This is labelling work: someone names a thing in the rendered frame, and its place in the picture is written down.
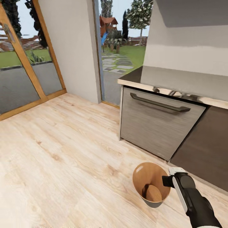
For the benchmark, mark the door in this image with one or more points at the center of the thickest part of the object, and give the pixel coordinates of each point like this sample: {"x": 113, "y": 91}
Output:
{"x": 29, "y": 71}

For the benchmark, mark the fixed window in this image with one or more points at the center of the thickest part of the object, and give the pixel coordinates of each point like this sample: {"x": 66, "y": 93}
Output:
{"x": 121, "y": 33}

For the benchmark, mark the trash can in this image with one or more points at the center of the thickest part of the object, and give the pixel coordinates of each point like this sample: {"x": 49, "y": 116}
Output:
{"x": 149, "y": 185}

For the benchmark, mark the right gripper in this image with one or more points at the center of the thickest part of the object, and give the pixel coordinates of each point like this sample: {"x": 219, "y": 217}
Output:
{"x": 167, "y": 181}

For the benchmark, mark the dishwasher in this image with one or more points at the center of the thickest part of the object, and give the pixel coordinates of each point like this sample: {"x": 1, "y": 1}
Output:
{"x": 157, "y": 122}

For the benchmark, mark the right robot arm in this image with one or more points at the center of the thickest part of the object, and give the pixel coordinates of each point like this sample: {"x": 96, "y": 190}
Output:
{"x": 198, "y": 208}

